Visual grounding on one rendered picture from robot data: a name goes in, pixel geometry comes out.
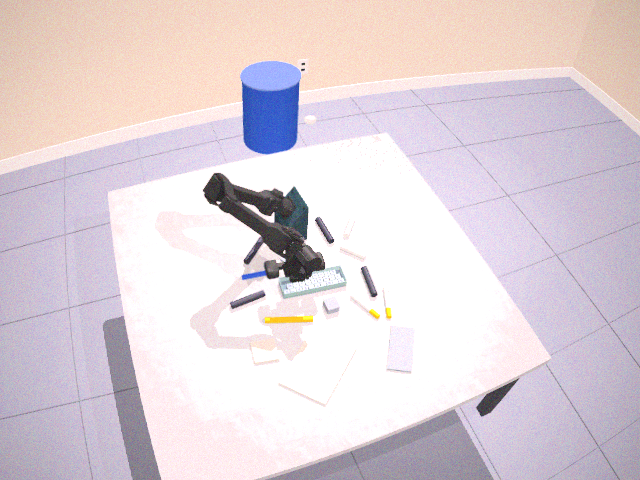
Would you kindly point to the yellow flat bar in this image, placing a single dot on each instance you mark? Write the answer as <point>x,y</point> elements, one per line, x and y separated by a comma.
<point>295,319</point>

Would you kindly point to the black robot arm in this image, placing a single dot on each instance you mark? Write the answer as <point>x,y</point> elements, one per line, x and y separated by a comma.
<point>277,237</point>

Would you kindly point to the blue stylus with white tip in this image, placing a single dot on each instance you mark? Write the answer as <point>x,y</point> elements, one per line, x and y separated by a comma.
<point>253,275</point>

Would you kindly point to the dark grey cylinder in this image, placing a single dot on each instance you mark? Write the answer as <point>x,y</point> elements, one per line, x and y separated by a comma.
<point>369,281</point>
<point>324,230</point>
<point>248,299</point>
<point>253,251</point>

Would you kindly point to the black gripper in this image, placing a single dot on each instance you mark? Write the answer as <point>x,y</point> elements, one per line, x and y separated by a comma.
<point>272,268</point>

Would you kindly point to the keyboard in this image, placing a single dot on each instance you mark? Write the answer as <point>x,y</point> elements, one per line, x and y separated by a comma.
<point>327,279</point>

